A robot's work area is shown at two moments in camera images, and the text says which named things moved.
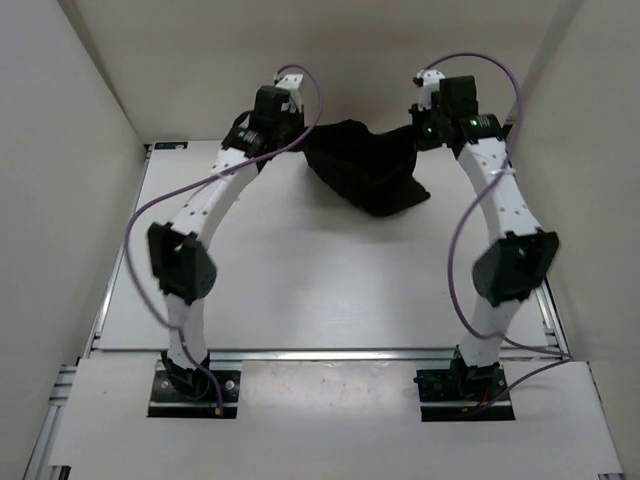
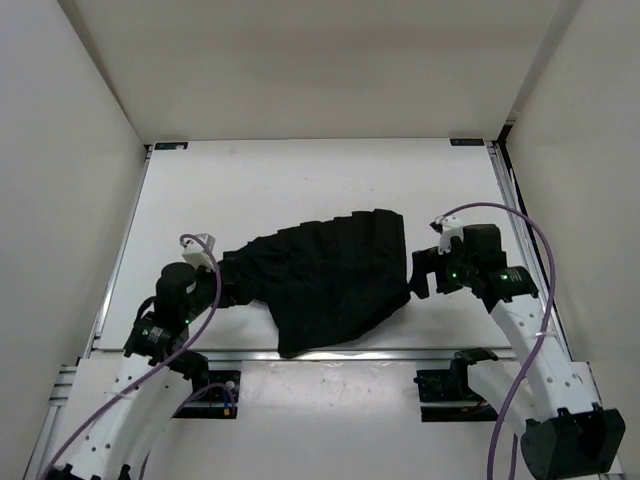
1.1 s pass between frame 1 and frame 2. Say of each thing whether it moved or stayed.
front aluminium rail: stayed
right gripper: moved
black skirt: moved
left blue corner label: stayed
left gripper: moved
